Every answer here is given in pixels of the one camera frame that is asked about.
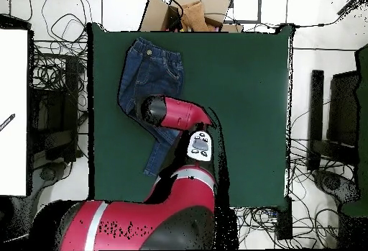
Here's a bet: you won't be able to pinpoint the black flat panel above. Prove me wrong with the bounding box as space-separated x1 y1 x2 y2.
327 70 360 148

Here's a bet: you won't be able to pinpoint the black upright post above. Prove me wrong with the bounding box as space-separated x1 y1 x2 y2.
307 69 325 173

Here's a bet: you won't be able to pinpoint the dark green table cloth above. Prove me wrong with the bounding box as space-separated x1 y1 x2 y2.
86 22 295 211

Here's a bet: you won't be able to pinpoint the black strip with white print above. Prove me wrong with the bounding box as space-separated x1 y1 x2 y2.
0 113 16 132

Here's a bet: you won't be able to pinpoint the white board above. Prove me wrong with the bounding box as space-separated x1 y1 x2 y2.
0 28 29 197

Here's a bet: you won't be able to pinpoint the dark green cloth sheet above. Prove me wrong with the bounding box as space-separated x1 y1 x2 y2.
341 43 368 217

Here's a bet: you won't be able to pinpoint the tan cloth in box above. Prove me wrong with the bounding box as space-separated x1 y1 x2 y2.
180 1 209 32

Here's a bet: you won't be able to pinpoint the black equipment rack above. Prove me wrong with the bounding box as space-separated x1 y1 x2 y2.
28 55 80 163

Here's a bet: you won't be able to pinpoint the black cable tangle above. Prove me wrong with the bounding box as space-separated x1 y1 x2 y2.
28 0 90 91
235 206 340 249

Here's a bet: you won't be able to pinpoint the brown cardboard box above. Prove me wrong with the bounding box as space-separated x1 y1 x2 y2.
138 0 244 33

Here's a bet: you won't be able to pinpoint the black table leg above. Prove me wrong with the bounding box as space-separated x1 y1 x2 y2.
276 197 293 240

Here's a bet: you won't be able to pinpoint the blue denim jeans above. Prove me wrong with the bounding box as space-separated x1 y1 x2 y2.
117 37 185 178

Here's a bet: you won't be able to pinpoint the dark metal frame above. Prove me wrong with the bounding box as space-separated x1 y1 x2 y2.
219 0 262 24

